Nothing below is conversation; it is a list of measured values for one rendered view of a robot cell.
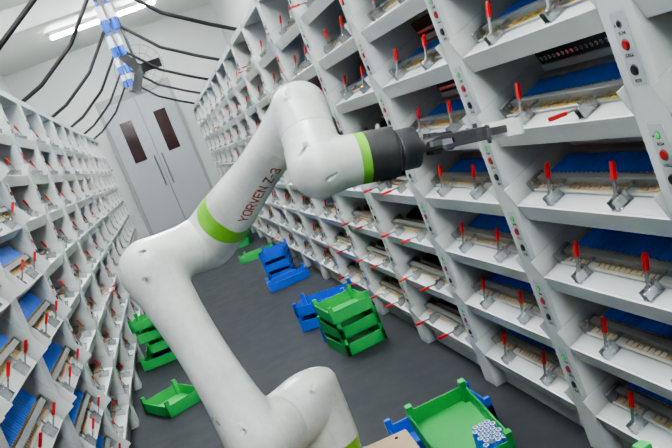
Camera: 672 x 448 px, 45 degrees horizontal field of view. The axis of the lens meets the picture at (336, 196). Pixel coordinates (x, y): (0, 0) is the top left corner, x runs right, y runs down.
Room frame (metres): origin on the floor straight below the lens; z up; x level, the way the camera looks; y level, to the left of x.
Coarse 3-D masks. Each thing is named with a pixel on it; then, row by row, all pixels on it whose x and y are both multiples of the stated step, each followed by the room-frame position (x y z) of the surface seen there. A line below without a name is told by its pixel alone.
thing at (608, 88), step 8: (616, 80) 1.48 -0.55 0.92; (568, 88) 1.67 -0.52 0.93; (576, 88) 1.63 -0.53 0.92; (584, 88) 1.59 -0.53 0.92; (592, 88) 1.55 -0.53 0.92; (600, 88) 1.52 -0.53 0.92; (608, 88) 1.50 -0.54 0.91; (616, 88) 1.47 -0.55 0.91; (528, 96) 1.85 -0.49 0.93; (536, 96) 1.80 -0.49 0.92; (544, 96) 1.75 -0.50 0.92; (552, 96) 1.72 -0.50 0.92; (560, 96) 1.68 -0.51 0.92; (568, 96) 1.65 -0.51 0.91; (576, 96) 1.63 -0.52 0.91; (584, 96) 1.60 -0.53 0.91; (600, 96) 1.54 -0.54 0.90; (616, 96) 1.46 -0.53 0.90; (512, 104) 1.92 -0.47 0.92; (528, 104) 1.84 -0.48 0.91; (536, 104) 1.81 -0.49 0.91; (544, 104) 1.78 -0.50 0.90; (560, 104) 1.67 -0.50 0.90; (568, 104) 1.64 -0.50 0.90
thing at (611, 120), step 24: (600, 48) 1.68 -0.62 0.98; (528, 72) 1.96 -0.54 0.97; (504, 96) 1.95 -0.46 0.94; (624, 96) 1.34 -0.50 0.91; (480, 120) 1.93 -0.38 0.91; (576, 120) 1.54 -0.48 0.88; (600, 120) 1.45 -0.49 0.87; (624, 120) 1.38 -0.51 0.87; (504, 144) 1.91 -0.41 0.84; (528, 144) 1.79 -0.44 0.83
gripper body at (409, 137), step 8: (408, 128) 1.44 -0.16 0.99; (400, 136) 1.43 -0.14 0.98; (408, 136) 1.42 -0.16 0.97; (416, 136) 1.42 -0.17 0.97; (408, 144) 1.42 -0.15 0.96; (416, 144) 1.42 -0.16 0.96; (424, 144) 1.42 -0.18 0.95; (408, 152) 1.41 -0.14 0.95; (416, 152) 1.42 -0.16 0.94; (408, 160) 1.42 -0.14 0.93; (416, 160) 1.42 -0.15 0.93; (408, 168) 1.43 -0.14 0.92
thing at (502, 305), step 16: (480, 272) 2.64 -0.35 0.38; (464, 288) 2.63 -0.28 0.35; (480, 288) 2.62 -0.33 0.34; (496, 288) 2.47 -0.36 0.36; (512, 288) 2.41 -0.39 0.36; (528, 288) 2.33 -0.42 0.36; (480, 304) 2.48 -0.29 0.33; (496, 304) 2.44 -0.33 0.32; (512, 304) 2.34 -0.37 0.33; (528, 304) 2.28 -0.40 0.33; (496, 320) 2.41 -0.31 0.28; (512, 320) 2.27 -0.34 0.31; (528, 320) 2.20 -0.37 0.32; (528, 336) 2.21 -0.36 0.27; (544, 336) 2.07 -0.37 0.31
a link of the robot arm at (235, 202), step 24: (288, 96) 1.46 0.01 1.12; (312, 96) 1.46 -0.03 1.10; (264, 120) 1.51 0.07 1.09; (288, 120) 1.44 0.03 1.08; (264, 144) 1.52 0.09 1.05; (240, 168) 1.58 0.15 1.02; (264, 168) 1.54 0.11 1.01; (216, 192) 1.64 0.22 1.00; (240, 192) 1.59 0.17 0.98; (264, 192) 1.59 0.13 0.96; (216, 216) 1.64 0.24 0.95; (240, 216) 1.63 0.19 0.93
